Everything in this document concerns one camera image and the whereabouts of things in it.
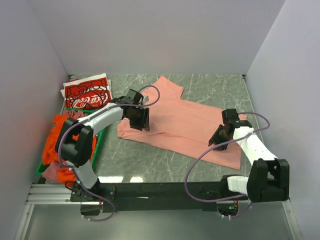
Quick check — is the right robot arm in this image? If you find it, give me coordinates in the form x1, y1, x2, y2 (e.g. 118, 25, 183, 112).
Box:
208, 108, 290, 203

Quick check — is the orange t-shirt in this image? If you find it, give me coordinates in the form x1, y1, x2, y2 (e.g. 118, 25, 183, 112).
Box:
41, 113, 98, 185

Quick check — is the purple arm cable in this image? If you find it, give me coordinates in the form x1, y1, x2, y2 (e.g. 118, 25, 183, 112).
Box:
57, 84, 161, 222
184, 111, 271, 220

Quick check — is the green plastic bin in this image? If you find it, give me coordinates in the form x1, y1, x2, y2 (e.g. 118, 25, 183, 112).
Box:
36, 107, 111, 177

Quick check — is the folded red coca-cola t-shirt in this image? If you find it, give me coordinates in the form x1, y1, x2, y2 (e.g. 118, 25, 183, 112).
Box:
60, 73, 113, 110

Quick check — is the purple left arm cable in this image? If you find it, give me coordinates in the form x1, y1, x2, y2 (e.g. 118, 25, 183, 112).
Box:
57, 84, 161, 222

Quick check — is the aluminium rail frame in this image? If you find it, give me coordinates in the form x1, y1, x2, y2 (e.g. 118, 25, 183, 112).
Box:
15, 179, 302, 240

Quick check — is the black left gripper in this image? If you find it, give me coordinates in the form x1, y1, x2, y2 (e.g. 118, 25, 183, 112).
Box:
127, 106, 150, 131

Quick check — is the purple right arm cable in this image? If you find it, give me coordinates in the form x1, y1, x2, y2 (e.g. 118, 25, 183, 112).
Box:
184, 111, 271, 220

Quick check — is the pink t-shirt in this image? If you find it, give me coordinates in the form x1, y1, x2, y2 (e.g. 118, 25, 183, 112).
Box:
116, 75, 249, 171

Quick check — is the mauve t-shirt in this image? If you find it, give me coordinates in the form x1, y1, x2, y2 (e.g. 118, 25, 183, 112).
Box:
41, 109, 89, 181

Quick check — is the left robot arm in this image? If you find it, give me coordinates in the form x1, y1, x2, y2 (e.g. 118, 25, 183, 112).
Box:
55, 89, 150, 201

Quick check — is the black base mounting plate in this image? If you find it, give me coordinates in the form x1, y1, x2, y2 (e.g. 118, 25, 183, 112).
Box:
65, 181, 248, 217

